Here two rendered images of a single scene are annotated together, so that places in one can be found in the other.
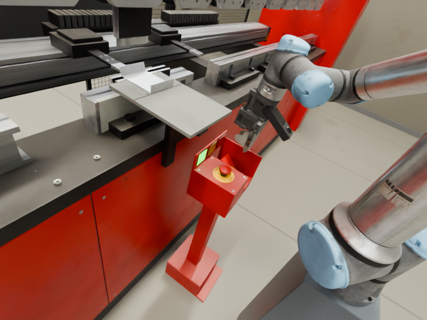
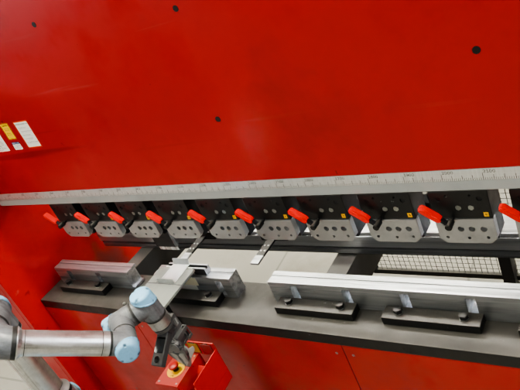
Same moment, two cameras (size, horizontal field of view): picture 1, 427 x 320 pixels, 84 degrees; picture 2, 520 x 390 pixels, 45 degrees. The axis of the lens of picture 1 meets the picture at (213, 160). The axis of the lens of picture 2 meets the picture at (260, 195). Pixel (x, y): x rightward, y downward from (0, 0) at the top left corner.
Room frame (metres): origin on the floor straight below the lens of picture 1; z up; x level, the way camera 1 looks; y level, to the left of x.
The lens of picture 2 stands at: (1.65, -1.57, 2.23)
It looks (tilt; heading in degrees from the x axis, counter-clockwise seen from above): 28 degrees down; 109
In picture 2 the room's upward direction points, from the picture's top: 25 degrees counter-clockwise
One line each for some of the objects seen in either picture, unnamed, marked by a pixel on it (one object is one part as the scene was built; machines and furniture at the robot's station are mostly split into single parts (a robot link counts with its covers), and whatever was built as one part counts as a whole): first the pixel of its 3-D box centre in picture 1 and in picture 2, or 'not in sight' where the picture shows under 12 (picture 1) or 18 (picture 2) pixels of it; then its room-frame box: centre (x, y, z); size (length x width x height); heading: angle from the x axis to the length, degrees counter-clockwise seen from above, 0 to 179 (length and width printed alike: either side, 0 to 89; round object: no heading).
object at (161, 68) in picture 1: (142, 77); (188, 268); (0.64, 0.27, 0.99); 0.20 x 0.03 x 0.03; 157
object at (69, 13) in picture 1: (102, 18); not in sight; (0.95, 0.57, 1.02); 0.37 x 0.06 x 0.04; 157
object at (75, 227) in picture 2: not in sight; (76, 214); (0.21, 0.45, 1.26); 0.15 x 0.09 x 0.17; 157
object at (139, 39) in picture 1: (133, 24); (165, 240); (0.61, 0.28, 1.13); 0.10 x 0.02 x 0.10; 157
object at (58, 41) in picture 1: (96, 50); (199, 237); (0.67, 0.42, 1.01); 0.26 x 0.12 x 0.05; 67
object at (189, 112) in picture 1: (172, 100); (158, 292); (0.55, 0.15, 1.00); 0.26 x 0.18 x 0.01; 67
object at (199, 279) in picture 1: (196, 266); not in sight; (0.60, -0.08, 0.06); 0.25 x 0.20 x 0.12; 69
